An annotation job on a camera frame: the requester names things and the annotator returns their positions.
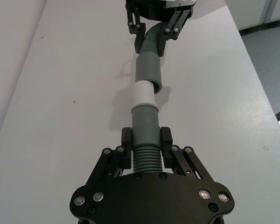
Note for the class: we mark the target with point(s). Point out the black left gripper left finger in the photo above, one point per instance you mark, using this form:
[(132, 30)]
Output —
[(126, 138)]

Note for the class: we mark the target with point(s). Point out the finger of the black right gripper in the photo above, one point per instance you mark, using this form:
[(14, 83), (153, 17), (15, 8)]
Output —
[(175, 25), (140, 30)]

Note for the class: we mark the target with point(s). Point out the white tube connector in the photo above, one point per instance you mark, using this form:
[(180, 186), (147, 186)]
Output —
[(143, 93)]

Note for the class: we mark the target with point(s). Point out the white cabinet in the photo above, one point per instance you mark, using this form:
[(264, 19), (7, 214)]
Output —
[(263, 11)]

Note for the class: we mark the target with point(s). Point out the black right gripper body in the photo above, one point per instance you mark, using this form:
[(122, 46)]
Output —
[(151, 10)]

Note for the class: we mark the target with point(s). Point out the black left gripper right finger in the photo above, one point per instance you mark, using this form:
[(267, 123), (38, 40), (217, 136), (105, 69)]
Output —
[(166, 138)]

